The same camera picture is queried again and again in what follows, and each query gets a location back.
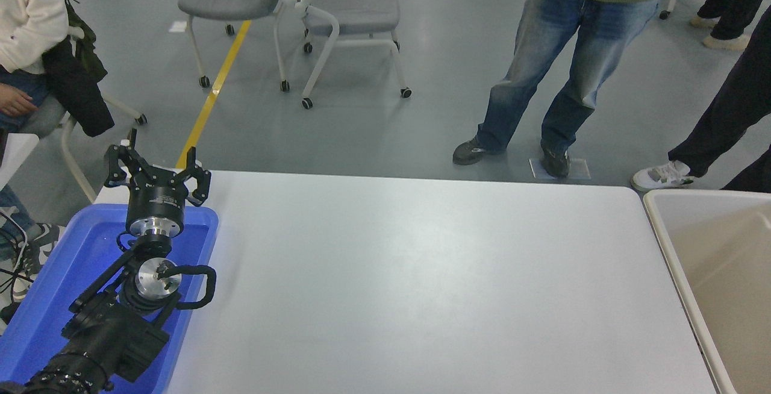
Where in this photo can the grey office chair with armrest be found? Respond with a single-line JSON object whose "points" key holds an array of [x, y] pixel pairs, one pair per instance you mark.
{"points": [[361, 5]]}

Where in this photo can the white wheeled chair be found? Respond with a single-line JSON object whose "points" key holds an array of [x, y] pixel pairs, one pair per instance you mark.
{"points": [[75, 159]]}

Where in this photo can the blue plastic tray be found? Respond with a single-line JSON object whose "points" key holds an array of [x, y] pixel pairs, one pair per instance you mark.
{"points": [[66, 267]]}

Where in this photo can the dark green garment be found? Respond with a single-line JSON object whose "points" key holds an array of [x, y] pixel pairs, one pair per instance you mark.
{"points": [[84, 38]]}

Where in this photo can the white floor plate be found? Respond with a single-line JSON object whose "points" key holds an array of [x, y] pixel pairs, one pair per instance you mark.
{"points": [[578, 171]]}

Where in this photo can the person's hand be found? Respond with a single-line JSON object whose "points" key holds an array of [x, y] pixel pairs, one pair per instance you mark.
{"points": [[15, 102]]}

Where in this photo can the black jacket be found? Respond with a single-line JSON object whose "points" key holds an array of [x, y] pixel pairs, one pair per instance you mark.
{"points": [[81, 99]]}

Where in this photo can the white side table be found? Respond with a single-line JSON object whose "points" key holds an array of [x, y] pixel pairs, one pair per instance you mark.
{"points": [[13, 156]]}

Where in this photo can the large pale bin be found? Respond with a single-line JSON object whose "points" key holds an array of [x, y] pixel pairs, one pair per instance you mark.
{"points": [[729, 285]]}

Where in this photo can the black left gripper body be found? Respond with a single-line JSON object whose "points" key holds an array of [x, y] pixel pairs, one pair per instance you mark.
{"points": [[155, 201]]}

